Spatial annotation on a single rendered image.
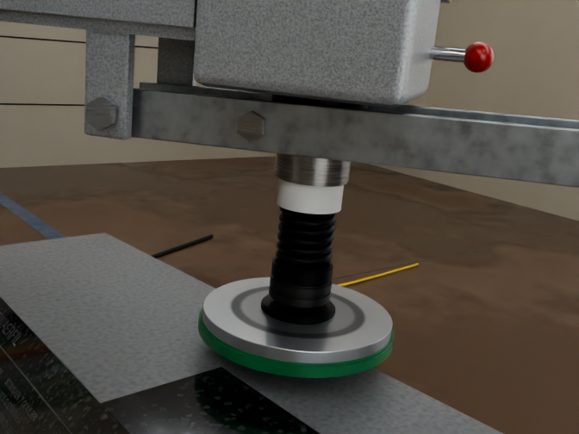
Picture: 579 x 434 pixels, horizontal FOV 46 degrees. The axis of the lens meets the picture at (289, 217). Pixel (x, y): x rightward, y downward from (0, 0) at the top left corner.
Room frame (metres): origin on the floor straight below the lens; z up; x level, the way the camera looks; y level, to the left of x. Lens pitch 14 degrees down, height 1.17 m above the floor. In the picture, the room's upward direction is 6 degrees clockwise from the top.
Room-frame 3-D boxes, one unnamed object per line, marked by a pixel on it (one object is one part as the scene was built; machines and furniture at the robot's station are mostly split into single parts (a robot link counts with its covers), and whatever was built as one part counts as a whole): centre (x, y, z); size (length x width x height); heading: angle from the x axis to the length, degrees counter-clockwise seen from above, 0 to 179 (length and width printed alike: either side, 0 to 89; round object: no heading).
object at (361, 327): (0.72, -0.02, 0.87); 0.21 x 0.21 x 0.01
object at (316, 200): (0.72, -0.02, 1.02); 0.07 x 0.07 x 0.04
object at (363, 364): (0.72, -0.02, 0.87); 0.22 x 0.22 x 0.04
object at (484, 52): (0.76, -0.16, 1.17); 0.08 x 0.03 x 0.03; 75
